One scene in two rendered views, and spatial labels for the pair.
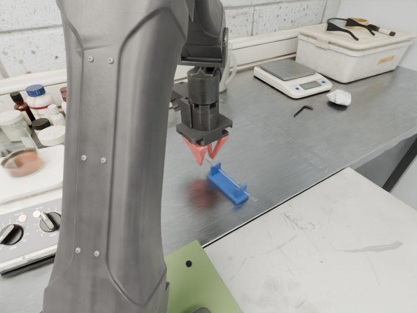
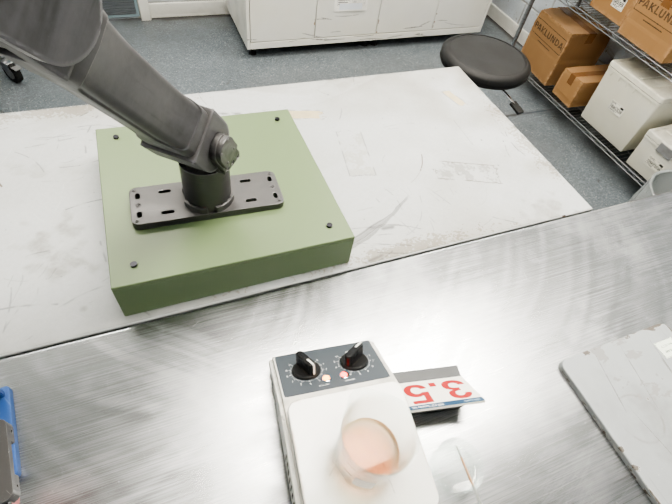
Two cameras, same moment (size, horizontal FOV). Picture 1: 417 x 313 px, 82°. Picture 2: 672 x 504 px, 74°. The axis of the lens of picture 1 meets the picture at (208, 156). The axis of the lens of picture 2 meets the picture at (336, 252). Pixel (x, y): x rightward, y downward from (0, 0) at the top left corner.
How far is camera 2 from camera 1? 0.53 m
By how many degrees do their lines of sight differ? 88
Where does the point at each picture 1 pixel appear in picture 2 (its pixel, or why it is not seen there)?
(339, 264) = not seen: outside the picture
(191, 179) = (59, 477)
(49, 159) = (328, 479)
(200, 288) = (132, 243)
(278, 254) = (18, 299)
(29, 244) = (330, 352)
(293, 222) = not seen: outside the picture
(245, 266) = (71, 296)
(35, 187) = (330, 399)
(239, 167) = not seen: outside the picture
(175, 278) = (153, 256)
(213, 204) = (51, 399)
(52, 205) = (306, 386)
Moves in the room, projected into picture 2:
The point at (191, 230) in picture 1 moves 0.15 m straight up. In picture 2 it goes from (114, 358) to (70, 290)
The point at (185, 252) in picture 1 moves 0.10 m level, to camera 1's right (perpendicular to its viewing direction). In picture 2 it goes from (131, 276) to (49, 259)
